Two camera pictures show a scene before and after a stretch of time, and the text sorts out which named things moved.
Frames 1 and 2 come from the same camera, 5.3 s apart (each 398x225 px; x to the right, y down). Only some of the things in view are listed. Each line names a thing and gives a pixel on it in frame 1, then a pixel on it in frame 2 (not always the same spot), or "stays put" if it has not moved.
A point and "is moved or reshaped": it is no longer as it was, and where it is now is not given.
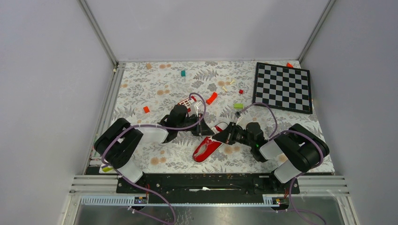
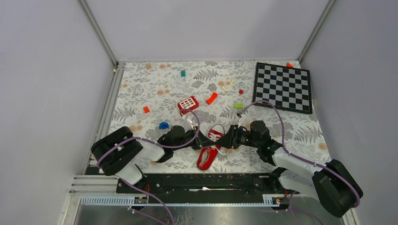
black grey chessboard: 283,87 stays put
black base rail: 206,188 stays put
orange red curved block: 212,98 stays put
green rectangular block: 238,105 stays put
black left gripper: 202,129 → 201,141
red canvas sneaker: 209,147 is moved or reshaped
